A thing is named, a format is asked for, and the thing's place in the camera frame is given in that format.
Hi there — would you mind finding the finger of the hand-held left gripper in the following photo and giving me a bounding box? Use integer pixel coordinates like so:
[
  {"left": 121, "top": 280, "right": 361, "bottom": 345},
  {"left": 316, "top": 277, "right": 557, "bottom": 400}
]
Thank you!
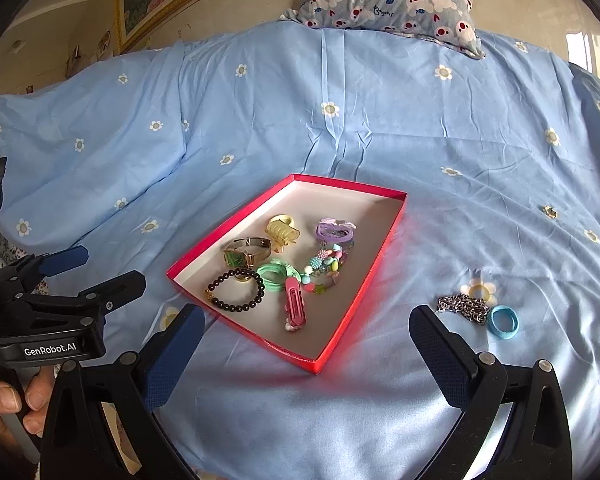
[
  {"left": 30, "top": 246, "right": 90, "bottom": 279},
  {"left": 77, "top": 270, "right": 148, "bottom": 311}
]

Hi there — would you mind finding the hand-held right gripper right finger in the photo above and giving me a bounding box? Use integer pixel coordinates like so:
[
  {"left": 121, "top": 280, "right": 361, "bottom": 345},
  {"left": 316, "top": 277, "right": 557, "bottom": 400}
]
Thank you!
[{"left": 409, "top": 305, "right": 574, "bottom": 480}]

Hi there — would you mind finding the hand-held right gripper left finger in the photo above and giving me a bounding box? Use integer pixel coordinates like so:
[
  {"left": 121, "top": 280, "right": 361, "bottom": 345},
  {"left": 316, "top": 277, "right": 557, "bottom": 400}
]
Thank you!
[{"left": 40, "top": 304, "right": 206, "bottom": 480}]

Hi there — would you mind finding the red cardboard box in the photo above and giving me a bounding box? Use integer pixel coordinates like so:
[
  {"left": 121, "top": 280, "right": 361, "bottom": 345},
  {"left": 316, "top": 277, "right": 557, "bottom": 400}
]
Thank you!
[{"left": 166, "top": 173, "right": 409, "bottom": 377}]

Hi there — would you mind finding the black bead bracelet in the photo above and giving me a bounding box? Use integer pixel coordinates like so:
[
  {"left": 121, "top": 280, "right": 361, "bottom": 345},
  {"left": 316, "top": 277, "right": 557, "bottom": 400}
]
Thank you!
[{"left": 204, "top": 268, "right": 266, "bottom": 313}]

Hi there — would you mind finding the gold square wristwatch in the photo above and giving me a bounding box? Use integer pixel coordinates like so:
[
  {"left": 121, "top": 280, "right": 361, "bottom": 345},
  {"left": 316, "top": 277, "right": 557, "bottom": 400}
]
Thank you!
[{"left": 223, "top": 237, "right": 273, "bottom": 268}]

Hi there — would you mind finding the pink hair clip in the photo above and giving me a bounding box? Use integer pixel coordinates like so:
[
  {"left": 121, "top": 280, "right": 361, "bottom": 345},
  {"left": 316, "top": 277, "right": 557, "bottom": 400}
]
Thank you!
[{"left": 283, "top": 280, "right": 307, "bottom": 332}]

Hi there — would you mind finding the crystal bead bracelet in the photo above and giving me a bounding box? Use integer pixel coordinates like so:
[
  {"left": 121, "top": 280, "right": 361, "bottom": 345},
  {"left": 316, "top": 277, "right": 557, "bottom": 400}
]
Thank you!
[{"left": 307, "top": 242, "right": 356, "bottom": 281}]

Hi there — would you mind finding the yellow hair claw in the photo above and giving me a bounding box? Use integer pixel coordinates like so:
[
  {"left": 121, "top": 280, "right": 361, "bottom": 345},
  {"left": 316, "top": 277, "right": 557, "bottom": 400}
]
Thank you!
[{"left": 265, "top": 214, "right": 301, "bottom": 254}]

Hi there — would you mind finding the purple flower hair tie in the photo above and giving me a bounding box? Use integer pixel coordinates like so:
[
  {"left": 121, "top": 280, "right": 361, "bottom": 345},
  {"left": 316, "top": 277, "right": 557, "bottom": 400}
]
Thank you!
[{"left": 315, "top": 217, "right": 359, "bottom": 246}]

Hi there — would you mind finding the floral patterned cloth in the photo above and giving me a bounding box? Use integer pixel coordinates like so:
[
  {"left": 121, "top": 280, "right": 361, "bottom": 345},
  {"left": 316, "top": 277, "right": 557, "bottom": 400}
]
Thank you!
[{"left": 0, "top": 232, "right": 51, "bottom": 296}]

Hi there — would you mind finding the blue floral bed sheet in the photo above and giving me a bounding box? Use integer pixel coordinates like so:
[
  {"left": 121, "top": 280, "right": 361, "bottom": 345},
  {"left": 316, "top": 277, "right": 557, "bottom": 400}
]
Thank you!
[{"left": 0, "top": 20, "right": 600, "bottom": 480}]

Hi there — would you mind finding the window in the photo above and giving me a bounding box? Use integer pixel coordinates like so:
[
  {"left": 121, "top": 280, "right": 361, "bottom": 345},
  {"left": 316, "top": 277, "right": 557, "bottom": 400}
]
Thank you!
[{"left": 564, "top": 32, "right": 595, "bottom": 74}]

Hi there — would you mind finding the cartoon print pillow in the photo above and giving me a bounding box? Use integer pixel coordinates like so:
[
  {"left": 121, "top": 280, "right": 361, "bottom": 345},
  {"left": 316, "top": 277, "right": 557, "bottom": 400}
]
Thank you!
[{"left": 280, "top": 0, "right": 486, "bottom": 61}]

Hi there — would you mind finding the silver chain necklace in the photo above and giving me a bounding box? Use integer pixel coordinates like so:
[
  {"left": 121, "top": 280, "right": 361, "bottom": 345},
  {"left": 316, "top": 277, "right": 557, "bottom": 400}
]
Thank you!
[{"left": 437, "top": 294, "right": 492, "bottom": 326}]

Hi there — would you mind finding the blue hair tie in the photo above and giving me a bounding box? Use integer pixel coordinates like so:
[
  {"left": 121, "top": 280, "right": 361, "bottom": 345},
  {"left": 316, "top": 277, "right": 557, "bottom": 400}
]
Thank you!
[{"left": 487, "top": 305, "right": 520, "bottom": 339}]

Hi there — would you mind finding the green hair tie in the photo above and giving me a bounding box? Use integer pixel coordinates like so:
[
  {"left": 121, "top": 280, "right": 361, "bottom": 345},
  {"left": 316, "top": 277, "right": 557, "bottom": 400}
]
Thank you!
[{"left": 256, "top": 258, "right": 302, "bottom": 295}]

